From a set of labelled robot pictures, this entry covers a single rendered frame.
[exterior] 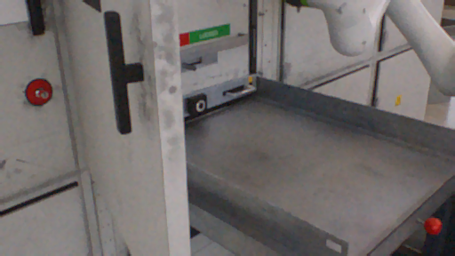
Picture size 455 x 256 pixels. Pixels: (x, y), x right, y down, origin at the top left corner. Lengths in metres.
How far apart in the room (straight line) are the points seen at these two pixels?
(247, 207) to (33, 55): 0.54
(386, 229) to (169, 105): 0.55
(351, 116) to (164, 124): 0.90
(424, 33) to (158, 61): 1.16
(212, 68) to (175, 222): 0.86
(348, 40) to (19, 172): 0.81
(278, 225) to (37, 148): 0.56
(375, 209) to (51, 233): 0.74
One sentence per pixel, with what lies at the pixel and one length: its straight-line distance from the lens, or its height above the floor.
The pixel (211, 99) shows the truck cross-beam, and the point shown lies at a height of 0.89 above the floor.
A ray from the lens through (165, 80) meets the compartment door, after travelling 0.51.
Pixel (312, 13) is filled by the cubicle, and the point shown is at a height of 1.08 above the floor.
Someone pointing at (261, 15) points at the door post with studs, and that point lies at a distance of 1.50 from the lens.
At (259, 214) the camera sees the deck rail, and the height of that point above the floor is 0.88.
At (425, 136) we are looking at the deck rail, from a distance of 1.28.
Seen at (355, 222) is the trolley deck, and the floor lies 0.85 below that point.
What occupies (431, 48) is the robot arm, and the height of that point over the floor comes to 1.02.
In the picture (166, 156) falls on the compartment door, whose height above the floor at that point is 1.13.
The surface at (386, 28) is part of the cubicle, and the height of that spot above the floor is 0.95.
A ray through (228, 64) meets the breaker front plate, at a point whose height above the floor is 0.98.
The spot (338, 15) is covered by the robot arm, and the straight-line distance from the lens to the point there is 1.12.
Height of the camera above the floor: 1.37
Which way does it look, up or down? 24 degrees down
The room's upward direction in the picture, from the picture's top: 1 degrees counter-clockwise
